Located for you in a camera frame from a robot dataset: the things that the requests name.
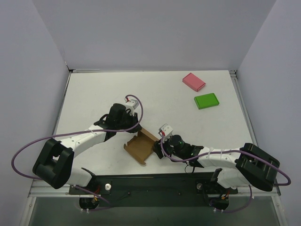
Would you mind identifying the brown cardboard paper box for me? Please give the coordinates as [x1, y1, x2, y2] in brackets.
[124, 128, 158, 165]

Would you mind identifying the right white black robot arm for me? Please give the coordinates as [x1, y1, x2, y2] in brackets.
[152, 135, 280, 192]

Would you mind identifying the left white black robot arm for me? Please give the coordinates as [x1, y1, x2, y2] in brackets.
[32, 100, 142, 194]

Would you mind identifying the green paper box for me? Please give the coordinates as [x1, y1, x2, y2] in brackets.
[194, 93, 220, 110]

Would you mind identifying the pink paper box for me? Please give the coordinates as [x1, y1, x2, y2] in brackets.
[182, 73, 206, 92]

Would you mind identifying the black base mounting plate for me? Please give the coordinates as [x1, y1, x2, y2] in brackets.
[69, 172, 238, 209]

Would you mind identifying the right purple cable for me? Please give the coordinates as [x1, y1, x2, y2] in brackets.
[159, 134, 292, 214]

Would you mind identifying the purple cable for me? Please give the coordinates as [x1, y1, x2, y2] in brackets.
[159, 134, 292, 214]
[11, 94, 144, 211]

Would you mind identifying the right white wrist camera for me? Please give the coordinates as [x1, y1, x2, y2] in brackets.
[158, 124, 173, 139]

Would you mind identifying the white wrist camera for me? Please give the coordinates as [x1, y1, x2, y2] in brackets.
[125, 99, 139, 114]
[158, 124, 173, 139]

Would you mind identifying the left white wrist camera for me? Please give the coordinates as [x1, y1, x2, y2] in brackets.
[125, 99, 139, 114]

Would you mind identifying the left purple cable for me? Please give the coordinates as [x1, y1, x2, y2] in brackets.
[11, 94, 144, 211]

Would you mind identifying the aluminium table frame rail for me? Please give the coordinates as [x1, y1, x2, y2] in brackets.
[28, 70, 282, 198]

